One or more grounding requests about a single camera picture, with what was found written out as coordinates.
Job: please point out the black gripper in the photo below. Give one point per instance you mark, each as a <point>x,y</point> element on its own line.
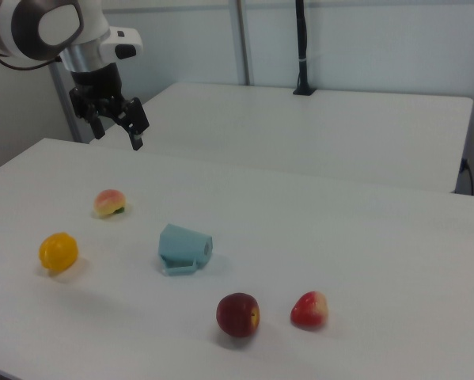
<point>96,89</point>

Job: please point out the white rectangular table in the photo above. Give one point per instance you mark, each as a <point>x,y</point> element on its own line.
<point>300,134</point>

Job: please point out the dark red toy apple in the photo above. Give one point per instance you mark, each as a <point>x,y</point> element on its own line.
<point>236,314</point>

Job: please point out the yellow toy bell pepper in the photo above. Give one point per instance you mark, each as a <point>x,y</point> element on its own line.
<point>58,251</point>

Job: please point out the aluminium frame post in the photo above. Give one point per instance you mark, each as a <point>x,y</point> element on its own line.
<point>64,107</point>

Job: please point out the red toy strawberry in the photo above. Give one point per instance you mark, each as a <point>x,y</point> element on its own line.
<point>309,310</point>

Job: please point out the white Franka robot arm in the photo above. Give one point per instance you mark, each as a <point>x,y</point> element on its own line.
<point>31,27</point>

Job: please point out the light blue mug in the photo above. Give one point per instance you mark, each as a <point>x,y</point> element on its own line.
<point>183,247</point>

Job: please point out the black camera pole with base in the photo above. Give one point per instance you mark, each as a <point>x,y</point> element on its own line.
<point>302,47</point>

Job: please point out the pink toy peach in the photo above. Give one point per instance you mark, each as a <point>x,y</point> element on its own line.
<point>109,202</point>

